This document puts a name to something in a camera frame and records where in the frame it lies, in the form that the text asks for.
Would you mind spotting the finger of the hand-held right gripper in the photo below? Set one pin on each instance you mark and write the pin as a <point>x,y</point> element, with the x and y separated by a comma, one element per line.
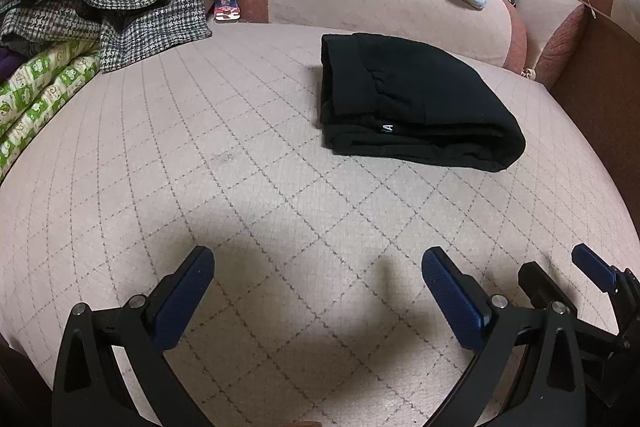
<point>542,282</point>
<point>595,264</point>

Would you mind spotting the brown sofa armrest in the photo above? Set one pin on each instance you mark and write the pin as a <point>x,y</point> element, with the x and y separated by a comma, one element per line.
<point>600,72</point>

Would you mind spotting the black pants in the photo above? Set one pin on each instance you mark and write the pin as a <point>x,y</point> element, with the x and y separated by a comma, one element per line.
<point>425,107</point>

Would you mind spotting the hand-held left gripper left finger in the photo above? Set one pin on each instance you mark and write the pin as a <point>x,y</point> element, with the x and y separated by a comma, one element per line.
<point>180,307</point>

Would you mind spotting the pink sofa backrest cushion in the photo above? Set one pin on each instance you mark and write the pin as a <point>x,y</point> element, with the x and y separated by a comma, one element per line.
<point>380,2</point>

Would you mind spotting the houndstooth coat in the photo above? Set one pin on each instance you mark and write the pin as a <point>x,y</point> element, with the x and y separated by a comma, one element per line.
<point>135,22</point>

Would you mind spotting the green patterned quilt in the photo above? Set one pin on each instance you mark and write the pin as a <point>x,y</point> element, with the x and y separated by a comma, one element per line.
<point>40,97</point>

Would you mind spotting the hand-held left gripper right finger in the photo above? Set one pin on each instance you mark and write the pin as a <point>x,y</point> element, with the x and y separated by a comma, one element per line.
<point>457,302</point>

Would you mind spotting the purple cloth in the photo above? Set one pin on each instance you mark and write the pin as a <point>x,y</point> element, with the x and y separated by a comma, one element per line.
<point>9,59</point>

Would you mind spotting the small pink sofa cushion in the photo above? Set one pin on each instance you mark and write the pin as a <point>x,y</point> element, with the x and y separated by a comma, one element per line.
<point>550,32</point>

